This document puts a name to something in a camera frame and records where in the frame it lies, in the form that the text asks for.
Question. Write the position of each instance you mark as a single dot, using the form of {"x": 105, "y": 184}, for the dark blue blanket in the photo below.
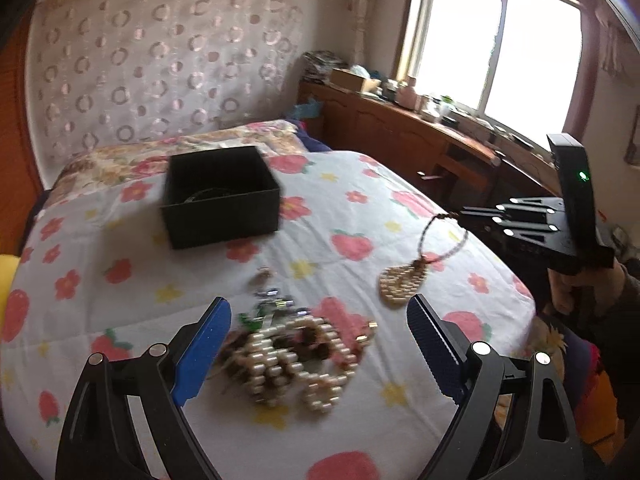
{"x": 312, "y": 140}

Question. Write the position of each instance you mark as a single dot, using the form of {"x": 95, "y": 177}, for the gold earring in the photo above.
{"x": 367, "y": 334}

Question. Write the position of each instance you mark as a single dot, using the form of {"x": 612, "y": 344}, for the yellow plush toy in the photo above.
{"x": 7, "y": 280}

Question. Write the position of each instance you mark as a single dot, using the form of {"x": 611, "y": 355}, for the blue plastic bag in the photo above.
{"x": 307, "y": 110}

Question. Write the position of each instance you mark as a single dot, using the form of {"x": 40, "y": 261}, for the cardboard box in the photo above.
{"x": 347, "y": 82}

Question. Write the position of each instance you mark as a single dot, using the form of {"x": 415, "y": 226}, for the wooden wardrobe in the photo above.
{"x": 15, "y": 135}

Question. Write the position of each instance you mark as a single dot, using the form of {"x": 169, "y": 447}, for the person's right forearm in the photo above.
{"x": 620, "y": 360}

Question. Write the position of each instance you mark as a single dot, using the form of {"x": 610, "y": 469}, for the sunflower print quilt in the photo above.
{"x": 555, "y": 342}

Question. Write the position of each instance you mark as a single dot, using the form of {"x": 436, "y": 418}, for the stack of printed magazines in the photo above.
{"x": 320, "y": 65}

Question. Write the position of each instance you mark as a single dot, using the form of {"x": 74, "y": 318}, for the white tissue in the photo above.
{"x": 360, "y": 71}

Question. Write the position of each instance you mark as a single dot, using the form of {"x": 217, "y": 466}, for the strawberry print blanket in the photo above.
{"x": 150, "y": 270}

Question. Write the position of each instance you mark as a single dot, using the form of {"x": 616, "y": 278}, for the black jewelry box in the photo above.
{"x": 220, "y": 195}

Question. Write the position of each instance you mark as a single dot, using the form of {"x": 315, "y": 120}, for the circle patterned wall curtain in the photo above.
{"x": 165, "y": 60}

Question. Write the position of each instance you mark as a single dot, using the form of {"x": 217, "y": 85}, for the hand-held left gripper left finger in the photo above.
{"x": 205, "y": 350}

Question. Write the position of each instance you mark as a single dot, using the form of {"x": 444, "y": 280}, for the window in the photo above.
{"x": 500, "y": 50}

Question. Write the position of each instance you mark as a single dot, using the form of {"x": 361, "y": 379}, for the small black case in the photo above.
{"x": 450, "y": 121}

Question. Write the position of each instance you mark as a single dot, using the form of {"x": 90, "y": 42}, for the person's right hand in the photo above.
{"x": 565, "y": 292}

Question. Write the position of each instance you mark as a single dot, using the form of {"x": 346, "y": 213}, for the long wooden cabinet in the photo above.
{"x": 380, "y": 125}

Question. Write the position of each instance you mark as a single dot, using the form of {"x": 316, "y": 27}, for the floral beige blanket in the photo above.
{"x": 130, "y": 157}

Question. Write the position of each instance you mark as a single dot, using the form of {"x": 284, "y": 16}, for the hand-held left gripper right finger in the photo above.
{"x": 435, "y": 350}

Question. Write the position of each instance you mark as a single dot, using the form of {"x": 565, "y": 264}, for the pink kettle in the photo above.
{"x": 407, "y": 91}

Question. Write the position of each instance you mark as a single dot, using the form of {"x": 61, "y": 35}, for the white bottle with green cap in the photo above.
{"x": 444, "y": 107}

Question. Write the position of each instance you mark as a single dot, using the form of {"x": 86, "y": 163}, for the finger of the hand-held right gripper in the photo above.
{"x": 520, "y": 225}
{"x": 532, "y": 206}

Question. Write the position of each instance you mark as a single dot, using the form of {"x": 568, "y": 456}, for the patterned window curtain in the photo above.
{"x": 362, "y": 20}
{"x": 617, "y": 45}

